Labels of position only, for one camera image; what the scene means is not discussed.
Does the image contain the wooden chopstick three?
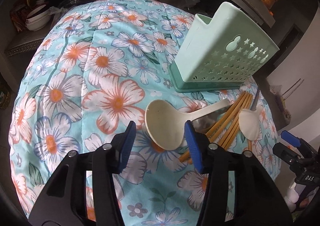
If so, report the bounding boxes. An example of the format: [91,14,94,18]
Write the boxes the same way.
[219,93,253,150]

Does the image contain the cream plastic ladle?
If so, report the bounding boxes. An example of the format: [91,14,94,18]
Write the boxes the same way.
[145,99,230,151]

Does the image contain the stacked white bowls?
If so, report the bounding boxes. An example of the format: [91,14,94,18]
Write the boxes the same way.
[25,4,51,31]

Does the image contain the wooden chopstick four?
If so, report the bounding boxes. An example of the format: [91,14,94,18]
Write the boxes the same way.
[222,94,254,150]

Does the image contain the wooden chopstick two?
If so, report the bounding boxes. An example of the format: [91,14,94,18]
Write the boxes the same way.
[187,92,251,164]

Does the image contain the steel spoon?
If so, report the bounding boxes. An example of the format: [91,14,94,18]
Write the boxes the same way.
[250,87,260,111]

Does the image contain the wooden chopstick one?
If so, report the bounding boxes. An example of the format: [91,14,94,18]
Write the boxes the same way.
[178,92,249,163]

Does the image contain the white plastic rice paddle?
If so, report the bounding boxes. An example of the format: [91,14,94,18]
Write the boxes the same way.
[239,106,263,141]

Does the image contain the floral blue tablecloth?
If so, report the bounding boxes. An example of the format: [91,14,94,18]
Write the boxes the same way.
[9,0,280,225]

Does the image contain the mint green utensil holder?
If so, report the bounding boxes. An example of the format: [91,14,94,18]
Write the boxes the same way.
[169,2,279,93]

